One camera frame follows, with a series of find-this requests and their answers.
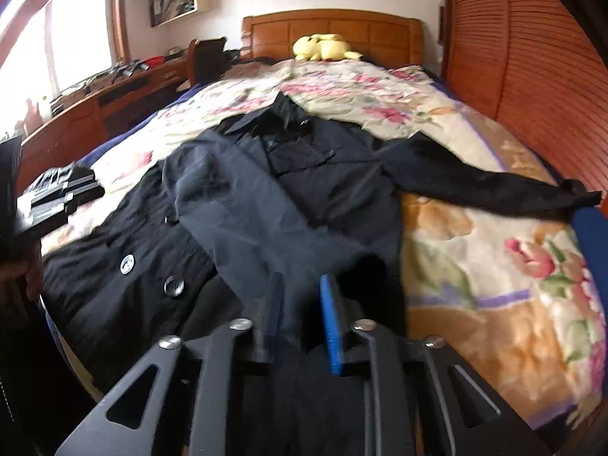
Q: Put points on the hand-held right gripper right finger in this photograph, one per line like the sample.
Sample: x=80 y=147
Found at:
x=332 y=323

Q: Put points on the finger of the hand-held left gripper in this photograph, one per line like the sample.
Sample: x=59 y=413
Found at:
x=66 y=204
x=61 y=178

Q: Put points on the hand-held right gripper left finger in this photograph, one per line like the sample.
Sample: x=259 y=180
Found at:
x=275 y=313

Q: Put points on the dark navy coat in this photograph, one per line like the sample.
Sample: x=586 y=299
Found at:
x=294 y=175

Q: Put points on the person's left hand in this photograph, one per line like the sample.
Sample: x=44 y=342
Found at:
x=19 y=275

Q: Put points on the wooden nightstand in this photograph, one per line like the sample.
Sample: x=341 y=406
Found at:
x=71 y=118

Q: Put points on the window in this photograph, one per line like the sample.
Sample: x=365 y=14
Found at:
x=71 y=42

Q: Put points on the red item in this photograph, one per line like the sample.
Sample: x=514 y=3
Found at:
x=153 y=61

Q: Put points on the floral blanket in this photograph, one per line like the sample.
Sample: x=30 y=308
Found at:
x=475 y=270

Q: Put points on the wooden chair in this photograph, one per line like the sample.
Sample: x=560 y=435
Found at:
x=206 y=59

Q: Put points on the yellow plush toy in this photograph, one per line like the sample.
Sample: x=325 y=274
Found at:
x=323 y=47

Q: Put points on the wooden bed headboard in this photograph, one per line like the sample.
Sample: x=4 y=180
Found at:
x=332 y=33

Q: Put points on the wooden louvered wardrobe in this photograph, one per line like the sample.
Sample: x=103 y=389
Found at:
x=522 y=57

